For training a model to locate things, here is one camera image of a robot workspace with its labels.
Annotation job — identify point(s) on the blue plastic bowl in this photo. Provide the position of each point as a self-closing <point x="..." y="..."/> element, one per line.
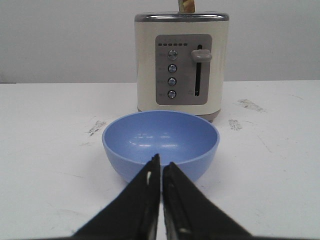
<point x="185" y="139"/>

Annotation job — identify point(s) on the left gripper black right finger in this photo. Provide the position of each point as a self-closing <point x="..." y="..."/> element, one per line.
<point x="189" y="215"/>

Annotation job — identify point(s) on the toast slice in toaster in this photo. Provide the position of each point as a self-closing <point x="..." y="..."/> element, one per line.
<point x="186" y="6"/>

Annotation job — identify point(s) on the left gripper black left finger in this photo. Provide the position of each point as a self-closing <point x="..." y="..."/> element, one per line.
<point x="133" y="214"/>

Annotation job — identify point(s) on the cream two-slot toaster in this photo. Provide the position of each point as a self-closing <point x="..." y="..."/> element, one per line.
<point x="180" y="61"/>

